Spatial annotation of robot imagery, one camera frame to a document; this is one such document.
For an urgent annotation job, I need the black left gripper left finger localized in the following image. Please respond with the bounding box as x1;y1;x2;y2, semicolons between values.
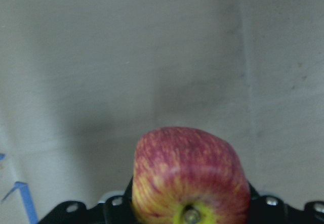
39;181;134;223

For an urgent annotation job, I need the red yellow apple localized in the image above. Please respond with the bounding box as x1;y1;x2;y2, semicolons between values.
132;127;251;223

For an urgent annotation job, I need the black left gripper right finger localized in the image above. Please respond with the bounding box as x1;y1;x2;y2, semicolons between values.
247;184;323;224

